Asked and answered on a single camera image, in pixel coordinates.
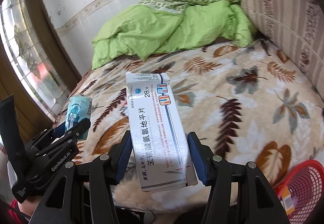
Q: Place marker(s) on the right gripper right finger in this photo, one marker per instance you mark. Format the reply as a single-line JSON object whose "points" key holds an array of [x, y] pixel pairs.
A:
{"points": [[239, 193]]}

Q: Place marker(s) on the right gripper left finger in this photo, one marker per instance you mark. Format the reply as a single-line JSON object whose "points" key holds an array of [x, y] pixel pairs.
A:
{"points": [[63, 202]]}

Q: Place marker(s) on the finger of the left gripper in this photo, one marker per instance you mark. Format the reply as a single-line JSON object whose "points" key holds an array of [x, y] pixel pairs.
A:
{"points": [[78, 132], [59, 130]]}

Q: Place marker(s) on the teal cartoon packet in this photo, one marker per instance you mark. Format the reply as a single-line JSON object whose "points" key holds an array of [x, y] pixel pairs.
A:
{"points": [[79, 108]]}

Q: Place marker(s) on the white tablet box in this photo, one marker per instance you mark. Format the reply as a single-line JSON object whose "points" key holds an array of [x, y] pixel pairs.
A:
{"points": [[160, 146]]}

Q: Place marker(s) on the orange ointment box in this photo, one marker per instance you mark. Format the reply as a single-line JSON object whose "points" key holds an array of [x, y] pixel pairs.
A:
{"points": [[286, 200]]}

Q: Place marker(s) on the red mesh trash basket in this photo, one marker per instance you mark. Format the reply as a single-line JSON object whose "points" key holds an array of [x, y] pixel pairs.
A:
{"points": [[305, 183]]}

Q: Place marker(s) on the person left hand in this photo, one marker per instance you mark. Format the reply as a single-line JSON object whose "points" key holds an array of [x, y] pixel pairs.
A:
{"points": [[29, 205]]}

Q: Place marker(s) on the stained glass window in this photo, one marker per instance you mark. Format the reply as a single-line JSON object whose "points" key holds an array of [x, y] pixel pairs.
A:
{"points": [[29, 60]]}

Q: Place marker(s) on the green quilt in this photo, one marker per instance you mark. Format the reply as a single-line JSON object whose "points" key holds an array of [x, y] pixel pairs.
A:
{"points": [[165, 26]]}

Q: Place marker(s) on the striped beige pillow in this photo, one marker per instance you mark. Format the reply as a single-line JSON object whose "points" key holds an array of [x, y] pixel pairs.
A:
{"points": [[296, 27]]}

